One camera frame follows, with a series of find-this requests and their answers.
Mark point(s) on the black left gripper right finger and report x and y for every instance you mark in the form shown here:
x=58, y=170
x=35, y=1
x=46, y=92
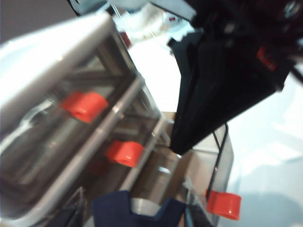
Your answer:
x=169, y=212

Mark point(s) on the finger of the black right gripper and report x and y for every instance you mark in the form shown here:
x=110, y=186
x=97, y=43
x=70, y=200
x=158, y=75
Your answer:
x=189, y=94

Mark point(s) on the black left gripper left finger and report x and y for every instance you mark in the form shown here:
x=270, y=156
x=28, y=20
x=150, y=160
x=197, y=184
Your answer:
x=111, y=210

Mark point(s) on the white drawer cabinet frame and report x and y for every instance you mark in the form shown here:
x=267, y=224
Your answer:
x=59, y=47

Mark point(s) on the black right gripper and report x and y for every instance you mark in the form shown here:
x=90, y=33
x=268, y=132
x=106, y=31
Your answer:
x=248, y=28

